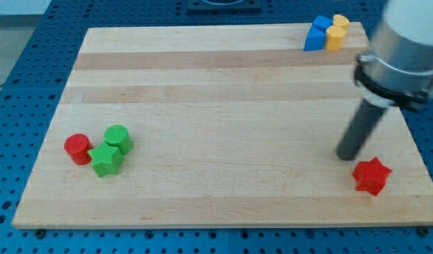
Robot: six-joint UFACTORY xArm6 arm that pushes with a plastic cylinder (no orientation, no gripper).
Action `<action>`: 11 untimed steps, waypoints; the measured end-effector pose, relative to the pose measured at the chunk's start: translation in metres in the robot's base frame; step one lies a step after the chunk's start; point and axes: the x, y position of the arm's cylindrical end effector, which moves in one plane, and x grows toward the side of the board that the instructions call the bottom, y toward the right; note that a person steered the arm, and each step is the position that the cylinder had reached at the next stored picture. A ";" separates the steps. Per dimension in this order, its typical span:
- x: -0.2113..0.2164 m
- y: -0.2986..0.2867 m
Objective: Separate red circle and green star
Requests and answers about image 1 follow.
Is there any blue block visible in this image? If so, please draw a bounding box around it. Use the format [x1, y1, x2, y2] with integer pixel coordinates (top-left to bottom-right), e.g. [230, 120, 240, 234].
[303, 26, 326, 52]
[312, 16, 333, 32]

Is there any green star block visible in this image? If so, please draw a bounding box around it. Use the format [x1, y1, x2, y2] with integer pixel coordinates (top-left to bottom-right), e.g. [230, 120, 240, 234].
[88, 142, 124, 178]

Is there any yellow block rear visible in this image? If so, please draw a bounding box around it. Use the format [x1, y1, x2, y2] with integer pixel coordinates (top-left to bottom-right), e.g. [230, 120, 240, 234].
[333, 14, 350, 31]

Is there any blue block front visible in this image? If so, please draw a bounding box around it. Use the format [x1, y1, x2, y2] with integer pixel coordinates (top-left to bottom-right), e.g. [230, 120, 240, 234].
[303, 26, 326, 52]

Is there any red star block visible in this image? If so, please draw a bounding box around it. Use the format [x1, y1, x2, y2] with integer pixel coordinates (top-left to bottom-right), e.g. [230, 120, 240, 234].
[352, 157, 393, 196]

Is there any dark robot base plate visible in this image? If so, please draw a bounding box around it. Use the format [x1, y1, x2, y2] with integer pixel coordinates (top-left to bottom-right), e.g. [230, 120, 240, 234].
[186, 0, 262, 13]

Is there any wooden board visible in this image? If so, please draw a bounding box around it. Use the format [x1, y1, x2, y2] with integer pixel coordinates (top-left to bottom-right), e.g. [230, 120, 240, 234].
[13, 22, 433, 229]

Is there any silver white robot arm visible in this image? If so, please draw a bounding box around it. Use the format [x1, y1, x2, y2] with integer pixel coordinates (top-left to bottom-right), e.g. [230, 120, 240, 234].
[354, 0, 433, 111]

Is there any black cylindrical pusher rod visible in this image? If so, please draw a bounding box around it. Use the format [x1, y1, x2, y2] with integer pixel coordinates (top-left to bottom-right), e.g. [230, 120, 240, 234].
[336, 99, 386, 161]

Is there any red cylinder block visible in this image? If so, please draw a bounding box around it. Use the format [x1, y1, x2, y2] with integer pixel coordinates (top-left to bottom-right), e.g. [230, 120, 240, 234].
[64, 133, 93, 165]

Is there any yellow block front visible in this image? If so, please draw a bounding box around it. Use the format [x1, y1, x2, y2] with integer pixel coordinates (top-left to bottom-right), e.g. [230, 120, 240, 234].
[324, 25, 346, 51]

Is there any blue block rear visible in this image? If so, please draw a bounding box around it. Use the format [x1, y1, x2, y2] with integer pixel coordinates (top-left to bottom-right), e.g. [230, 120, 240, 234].
[312, 16, 333, 32]

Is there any green cylinder block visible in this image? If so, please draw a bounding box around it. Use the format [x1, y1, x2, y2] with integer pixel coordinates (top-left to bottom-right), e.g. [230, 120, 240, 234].
[103, 125, 133, 155]

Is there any yellow block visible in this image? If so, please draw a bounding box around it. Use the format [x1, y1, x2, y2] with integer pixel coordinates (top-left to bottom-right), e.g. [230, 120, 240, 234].
[333, 14, 350, 31]
[324, 25, 346, 51]

